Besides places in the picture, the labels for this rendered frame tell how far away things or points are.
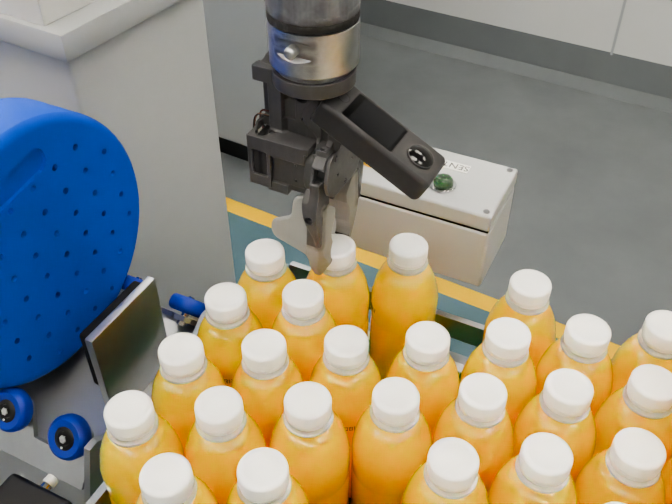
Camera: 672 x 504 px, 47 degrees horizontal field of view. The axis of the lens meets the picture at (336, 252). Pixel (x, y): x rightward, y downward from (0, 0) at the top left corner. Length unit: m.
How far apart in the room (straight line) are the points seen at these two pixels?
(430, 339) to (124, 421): 0.26
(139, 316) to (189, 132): 0.62
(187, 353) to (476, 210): 0.34
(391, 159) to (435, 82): 2.74
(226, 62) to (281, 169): 1.95
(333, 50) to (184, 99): 0.75
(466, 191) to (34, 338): 0.47
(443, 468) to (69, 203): 0.45
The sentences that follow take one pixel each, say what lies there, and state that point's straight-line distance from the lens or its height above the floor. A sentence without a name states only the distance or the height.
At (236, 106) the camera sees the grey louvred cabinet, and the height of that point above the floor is 0.25.
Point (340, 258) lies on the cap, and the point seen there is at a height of 1.10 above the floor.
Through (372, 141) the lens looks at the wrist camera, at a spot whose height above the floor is 1.25.
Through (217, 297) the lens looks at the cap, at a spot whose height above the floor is 1.10.
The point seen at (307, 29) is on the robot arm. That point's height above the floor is 1.34.
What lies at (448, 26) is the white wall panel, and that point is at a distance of 3.63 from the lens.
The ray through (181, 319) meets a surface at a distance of 0.90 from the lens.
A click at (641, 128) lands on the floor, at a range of 3.25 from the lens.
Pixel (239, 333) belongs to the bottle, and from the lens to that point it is 0.72.
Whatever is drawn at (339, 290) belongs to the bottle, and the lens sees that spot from 0.76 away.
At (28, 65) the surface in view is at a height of 1.08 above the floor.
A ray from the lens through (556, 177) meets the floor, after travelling 2.86.
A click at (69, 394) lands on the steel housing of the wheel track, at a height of 0.93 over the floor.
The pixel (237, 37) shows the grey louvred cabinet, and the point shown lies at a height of 0.51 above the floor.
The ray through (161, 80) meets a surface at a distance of 1.29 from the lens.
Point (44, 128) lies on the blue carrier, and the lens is 0.76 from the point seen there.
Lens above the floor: 1.59
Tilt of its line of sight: 41 degrees down
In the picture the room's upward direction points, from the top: straight up
